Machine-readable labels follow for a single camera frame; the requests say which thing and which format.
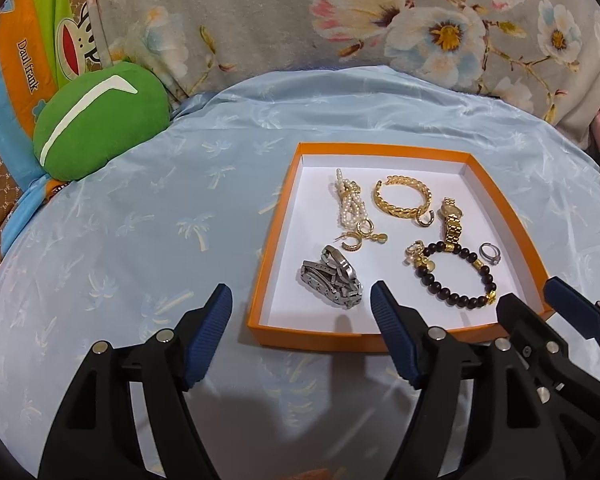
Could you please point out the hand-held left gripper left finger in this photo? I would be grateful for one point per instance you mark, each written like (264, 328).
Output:
(207, 335)

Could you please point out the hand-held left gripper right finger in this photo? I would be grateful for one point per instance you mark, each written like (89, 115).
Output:
(395, 335)

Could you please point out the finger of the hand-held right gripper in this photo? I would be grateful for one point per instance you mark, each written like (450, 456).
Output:
(572, 305)
(525, 325)

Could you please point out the orange jewelry box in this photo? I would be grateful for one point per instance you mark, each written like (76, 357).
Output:
(320, 337)

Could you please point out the gold hoop earring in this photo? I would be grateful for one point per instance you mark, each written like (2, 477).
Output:
(420, 221)
(352, 247)

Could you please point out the gold watch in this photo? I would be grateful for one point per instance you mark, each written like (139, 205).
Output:
(451, 232)

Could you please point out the gold braided bangle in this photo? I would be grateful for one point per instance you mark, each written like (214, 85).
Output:
(387, 207)

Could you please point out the silver metal watch band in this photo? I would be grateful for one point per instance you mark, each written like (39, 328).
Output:
(330, 285)

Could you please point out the light blue bed sheet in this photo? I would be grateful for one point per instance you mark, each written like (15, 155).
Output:
(130, 260)

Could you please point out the green pillow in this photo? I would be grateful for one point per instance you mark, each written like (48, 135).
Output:
(100, 115)

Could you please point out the grey floral blanket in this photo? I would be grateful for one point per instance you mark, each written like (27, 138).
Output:
(280, 15)

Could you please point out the cartoon printed blanket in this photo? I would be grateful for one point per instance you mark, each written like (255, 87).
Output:
(20, 60)

